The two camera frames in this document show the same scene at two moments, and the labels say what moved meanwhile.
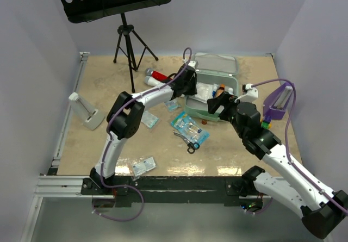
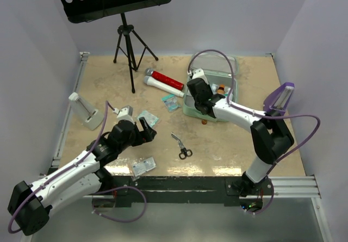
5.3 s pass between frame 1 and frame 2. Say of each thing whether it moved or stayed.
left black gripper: moved
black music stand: stayed
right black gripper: moved
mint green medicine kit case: stayed
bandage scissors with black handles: moved
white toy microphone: stayed
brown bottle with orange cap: stayed
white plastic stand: stayed
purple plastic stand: stayed
